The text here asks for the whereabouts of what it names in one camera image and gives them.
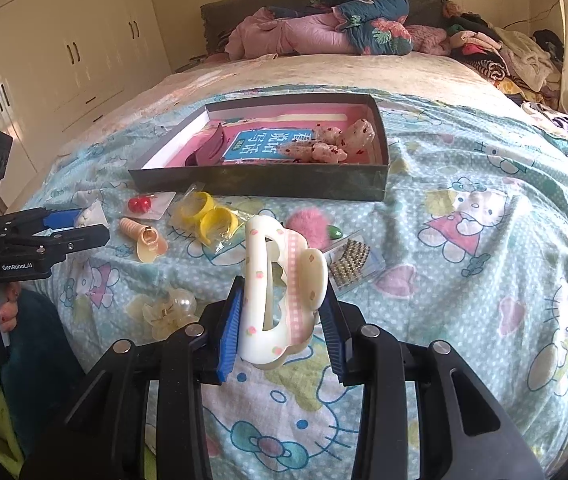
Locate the grey headboard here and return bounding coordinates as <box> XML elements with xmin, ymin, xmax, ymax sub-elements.
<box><xmin>200</xmin><ymin>0</ymin><xmax>450</xmax><ymax>56</ymax></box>

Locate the floral sheer scrunchie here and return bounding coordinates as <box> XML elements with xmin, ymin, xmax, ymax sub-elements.
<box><xmin>345</xmin><ymin>117</ymin><xmax>377</xmax><ymax>155</ymax></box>

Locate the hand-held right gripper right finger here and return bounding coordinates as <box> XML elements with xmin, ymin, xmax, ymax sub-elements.
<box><xmin>316</xmin><ymin>281</ymin><xmax>547</xmax><ymax>480</ymax></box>

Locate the rhinestone hair clips packet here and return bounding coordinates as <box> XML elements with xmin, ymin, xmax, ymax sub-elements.
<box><xmin>323</xmin><ymin>230</ymin><xmax>385</xmax><ymax>295</ymax></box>

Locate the cream wardrobe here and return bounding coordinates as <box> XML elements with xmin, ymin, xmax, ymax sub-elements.
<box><xmin>0</xmin><ymin>0</ymin><xmax>175</xmax><ymax>206</ymax></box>

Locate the cream floral hair claw clip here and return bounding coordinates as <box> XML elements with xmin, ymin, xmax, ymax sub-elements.
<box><xmin>240</xmin><ymin>214</ymin><xmax>326</xmax><ymax>372</ymax></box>

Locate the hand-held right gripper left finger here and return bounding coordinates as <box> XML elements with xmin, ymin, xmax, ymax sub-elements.
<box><xmin>19</xmin><ymin>275</ymin><xmax>245</xmax><ymax>480</ymax></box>

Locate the floral sheer hair bow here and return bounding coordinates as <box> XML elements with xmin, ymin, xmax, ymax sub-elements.
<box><xmin>279</xmin><ymin>127</ymin><xmax>351</xmax><ymax>165</ymax></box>

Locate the beige bedspread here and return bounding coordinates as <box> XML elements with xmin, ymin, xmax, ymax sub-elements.
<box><xmin>59</xmin><ymin>50</ymin><xmax>525</xmax><ymax>161</ymax></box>

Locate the yellow hair clips packet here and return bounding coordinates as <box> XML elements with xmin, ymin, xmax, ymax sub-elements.
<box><xmin>166</xmin><ymin>185</ymin><xmax>245</xmax><ymax>253</ymax></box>

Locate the cartoon cat printed blanket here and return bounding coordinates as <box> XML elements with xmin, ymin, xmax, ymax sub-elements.
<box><xmin>14</xmin><ymin>82</ymin><xmax>568</xmax><ymax>480</ymax></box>

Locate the peach spiral hair clip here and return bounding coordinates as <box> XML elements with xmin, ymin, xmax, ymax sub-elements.
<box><xmin>120</xmin><ymin>216</ymin><xmax>169</xmax><ymax>264</ymax></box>

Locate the pink fuzzy garment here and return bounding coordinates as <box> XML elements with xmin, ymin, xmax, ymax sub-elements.
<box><xmin>406</xmin><ymin>24</ymin><xmax>450</xmax><ymax>56</ymax></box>

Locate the pile of clothes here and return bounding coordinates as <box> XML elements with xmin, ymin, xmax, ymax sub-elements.
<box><xmin>444</xmin><ymin>0</ymin><xmax>568</xmax><ymax>156</ymax></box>

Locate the pink quilt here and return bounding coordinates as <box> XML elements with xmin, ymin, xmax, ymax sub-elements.
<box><xmin>224</xmin><ymin>7</ymin><xmax>360</xmax><ymax>58</ymax></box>

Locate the pearl flower hair clip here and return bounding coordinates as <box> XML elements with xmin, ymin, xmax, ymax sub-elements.
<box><xmin>141</xmin><ymin>287</ymin><xmax>200</xmax><ymax>341</ymax></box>

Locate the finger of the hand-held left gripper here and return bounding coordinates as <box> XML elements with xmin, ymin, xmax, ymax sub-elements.
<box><xmin>0</xmin><ymin>224</ymin><xmax>111</xmax><ymax>262</ymax></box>
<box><xmin>0</xmin><ymin>206</ymin><xmax>83</xmax><ymax>234</ymax></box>

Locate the pink pompom hair clip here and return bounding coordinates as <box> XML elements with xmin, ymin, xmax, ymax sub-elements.
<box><xmin>285</xmin><ymin>210</ymin><xmax>335</xmax><ymax>251</ymax></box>

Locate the grey cardboard box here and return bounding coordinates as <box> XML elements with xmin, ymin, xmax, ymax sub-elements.
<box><xmin>128</xmin><ymin>92</ymin><xmax>391</xmax><ymax>202</ymax></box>

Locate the dark floral quilt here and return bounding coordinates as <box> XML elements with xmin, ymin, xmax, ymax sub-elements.
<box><xmin>314</xmin><ymin>0</ymin><xmax>412</xmax><ymax>56</ymax></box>

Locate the person's teal trouser leg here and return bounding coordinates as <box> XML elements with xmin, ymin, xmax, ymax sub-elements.
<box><xmin>0</xmin><ymin>287</ymin><xmax>90</xmax><ymax>431</ymax></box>

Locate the dark pink hair clip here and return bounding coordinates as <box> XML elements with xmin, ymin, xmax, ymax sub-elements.
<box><xmin>184</xmin><ymin>122</ymin><xmax>230</xmax><ymax>167</ymax></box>

